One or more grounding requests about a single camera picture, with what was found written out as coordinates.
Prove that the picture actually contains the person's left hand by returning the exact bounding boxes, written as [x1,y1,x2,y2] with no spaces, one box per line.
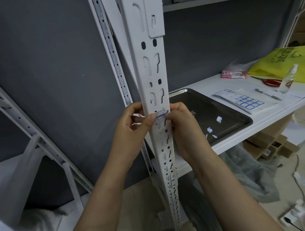
[111,102,157,167]

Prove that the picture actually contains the person's right hand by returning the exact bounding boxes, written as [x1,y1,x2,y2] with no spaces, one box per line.
[166,102,214,165]

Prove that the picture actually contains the sheet of blue-bordered labels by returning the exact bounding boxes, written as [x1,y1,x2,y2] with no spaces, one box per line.
[214,89,265,110]

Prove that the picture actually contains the white perforated shelf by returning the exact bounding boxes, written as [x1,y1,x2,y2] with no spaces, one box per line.
[119,0,184,231]

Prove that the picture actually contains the person's right forearm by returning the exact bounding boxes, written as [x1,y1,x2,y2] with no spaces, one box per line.
[190,151,284,231]

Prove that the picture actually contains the person's left forearm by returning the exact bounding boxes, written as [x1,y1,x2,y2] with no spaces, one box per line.
[74,153,139,231]

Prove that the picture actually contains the person's grey clothing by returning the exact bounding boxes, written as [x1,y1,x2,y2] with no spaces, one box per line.
[177,142,281,231]

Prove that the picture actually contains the steel tray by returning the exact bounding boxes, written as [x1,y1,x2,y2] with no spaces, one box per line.
[168,88,254,147]

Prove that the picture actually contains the white metal shelving rack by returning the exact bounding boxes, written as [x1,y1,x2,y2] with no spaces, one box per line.
[143,59,305,178]

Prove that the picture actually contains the brown cardboard box piece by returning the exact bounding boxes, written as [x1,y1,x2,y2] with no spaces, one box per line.
[243,114,301,160]

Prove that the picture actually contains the white paper pad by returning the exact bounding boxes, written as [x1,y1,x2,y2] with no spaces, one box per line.
[214,88,279,115]

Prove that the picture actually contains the pink packet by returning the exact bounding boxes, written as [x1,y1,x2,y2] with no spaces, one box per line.
[221,59,248,79]

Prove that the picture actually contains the grey pen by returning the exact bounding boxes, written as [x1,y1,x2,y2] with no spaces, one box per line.
[254,88,283,101]

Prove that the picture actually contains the red scissors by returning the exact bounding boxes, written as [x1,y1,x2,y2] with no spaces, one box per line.
[250,76,284,88]

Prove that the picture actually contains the white paper sheet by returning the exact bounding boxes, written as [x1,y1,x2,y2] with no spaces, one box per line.
[282,114,305,146]

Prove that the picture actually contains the yellow-green plastic bag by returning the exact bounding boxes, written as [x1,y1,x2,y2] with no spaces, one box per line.
[247,46,305,84]

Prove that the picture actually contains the clear spray bottle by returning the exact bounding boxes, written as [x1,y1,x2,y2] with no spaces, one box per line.
[277,63,299,94]

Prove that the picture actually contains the white torn paper strip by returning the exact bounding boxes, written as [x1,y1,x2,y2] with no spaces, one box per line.
[292,171,305,185]

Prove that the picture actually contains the white-grey cloth bundle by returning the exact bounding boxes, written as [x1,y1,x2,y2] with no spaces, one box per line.
[19,206,72,231]

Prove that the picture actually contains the white power strip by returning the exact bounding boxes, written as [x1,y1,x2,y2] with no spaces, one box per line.
[279,199,305,227]

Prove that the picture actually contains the cardboard box with dark print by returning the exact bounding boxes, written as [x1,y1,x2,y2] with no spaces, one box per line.
[286,16,305,47]

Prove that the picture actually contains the black power cable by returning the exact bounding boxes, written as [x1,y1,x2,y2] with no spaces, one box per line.
[285,216,298,231]

